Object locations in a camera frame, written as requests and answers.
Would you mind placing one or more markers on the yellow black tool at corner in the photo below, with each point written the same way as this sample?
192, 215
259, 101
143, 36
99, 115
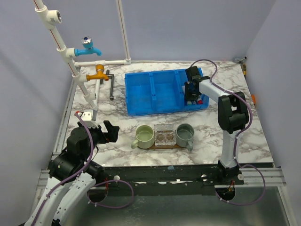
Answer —
242, 62

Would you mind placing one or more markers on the aluminium extrusion rail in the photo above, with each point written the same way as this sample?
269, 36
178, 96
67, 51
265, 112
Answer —
273, 177

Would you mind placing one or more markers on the black metal base rail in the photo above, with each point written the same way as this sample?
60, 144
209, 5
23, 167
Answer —
164, 180

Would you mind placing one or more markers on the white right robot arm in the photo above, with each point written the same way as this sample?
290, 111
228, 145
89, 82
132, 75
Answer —
232, 117

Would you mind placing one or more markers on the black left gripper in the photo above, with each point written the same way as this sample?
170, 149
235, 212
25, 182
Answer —
111, 135

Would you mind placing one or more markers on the light green ceramic mug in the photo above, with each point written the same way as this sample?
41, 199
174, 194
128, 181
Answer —
144, 137

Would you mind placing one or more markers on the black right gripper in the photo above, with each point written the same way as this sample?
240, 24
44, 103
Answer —
187, 97

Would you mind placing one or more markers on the clear plastic square holder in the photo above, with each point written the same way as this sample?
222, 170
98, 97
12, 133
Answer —
164, 134

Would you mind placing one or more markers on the orange clamp on wall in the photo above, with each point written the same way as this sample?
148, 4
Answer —
253, 99

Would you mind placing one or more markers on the black metal hex key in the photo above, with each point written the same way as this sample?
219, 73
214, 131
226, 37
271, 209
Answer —
111, 77

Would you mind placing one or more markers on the orange plastic faucet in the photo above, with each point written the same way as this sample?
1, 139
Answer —
99, 74

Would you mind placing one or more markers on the blue plastic faucet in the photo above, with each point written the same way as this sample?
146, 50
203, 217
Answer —
88, 48

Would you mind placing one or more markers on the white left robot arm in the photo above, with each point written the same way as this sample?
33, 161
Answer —
72, 173

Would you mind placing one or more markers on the grey ceramic mug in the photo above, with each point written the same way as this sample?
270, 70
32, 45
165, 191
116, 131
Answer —
185, 136

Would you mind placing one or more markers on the blue plastic divided bin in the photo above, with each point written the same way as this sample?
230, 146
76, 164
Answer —
158, 92

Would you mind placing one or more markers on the white PVC pipe frame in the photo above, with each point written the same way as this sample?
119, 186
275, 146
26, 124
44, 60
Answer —
50, 18

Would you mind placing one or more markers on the oval wooden tray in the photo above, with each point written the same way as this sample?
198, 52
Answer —
162, 147

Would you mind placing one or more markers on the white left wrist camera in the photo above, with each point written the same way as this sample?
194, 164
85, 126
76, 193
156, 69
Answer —
88, 119

